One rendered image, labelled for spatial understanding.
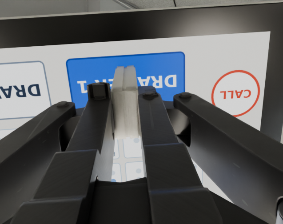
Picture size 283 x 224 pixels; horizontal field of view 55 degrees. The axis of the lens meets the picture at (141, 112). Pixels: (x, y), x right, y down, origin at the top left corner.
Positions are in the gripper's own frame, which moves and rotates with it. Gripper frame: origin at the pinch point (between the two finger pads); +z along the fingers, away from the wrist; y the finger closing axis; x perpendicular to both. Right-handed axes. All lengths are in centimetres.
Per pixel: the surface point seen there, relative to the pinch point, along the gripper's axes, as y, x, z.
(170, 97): 3.5, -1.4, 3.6
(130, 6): 2, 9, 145
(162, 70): 2.9, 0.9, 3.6
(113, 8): -7, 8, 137
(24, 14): -12.3, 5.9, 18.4
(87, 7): -4.5, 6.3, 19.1
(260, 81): 10.9, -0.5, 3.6
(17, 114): -9.2, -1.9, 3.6
